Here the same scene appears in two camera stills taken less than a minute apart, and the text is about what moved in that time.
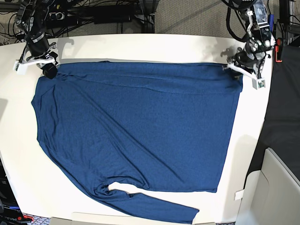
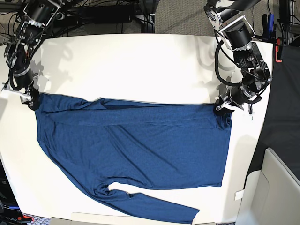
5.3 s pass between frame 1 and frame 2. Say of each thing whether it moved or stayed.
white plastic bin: stayed
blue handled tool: stayed
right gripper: moved
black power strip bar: stayed
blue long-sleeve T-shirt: moved
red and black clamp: stayed
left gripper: moved
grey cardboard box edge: stayed
